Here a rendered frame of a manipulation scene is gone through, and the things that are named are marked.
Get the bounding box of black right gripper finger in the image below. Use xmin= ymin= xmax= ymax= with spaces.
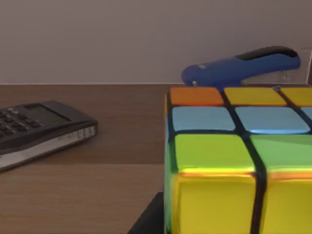
xmin=127 ymin=192 xmax=166 ymax=234

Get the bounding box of multicoloured puzzle cube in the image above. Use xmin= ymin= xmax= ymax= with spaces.
xmin=163 ymin=86 xmax=312 ymax=234

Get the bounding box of black calculator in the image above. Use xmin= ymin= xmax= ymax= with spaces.
xmin=0 ymin=100 xmax=98 ymax=172

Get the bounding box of blue and black stapler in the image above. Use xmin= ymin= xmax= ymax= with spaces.
xmin=181 ymin=45 xmax=301 ymax=92

